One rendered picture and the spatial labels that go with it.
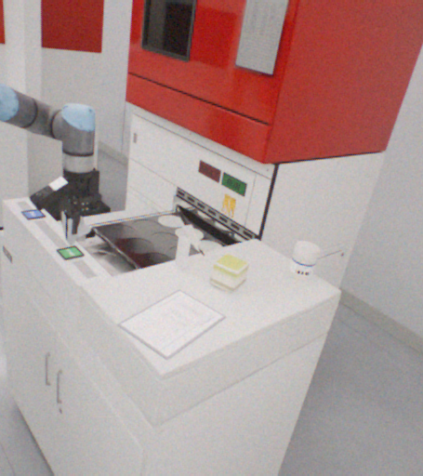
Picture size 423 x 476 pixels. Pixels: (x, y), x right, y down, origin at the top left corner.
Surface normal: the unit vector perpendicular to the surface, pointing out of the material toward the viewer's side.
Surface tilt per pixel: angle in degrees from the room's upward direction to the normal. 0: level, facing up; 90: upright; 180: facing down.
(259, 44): 90
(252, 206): 90
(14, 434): 0
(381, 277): 90
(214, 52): 90
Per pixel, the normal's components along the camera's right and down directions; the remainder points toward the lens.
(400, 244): -0.75, 0.18
